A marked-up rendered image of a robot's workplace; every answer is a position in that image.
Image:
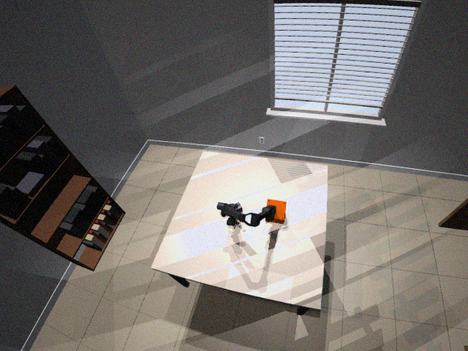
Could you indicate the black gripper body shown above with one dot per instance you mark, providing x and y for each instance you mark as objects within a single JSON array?
[{"x": 231, "y": 221}]

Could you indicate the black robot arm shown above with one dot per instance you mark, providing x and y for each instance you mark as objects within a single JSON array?
[{"x": 230, "y": 210}]

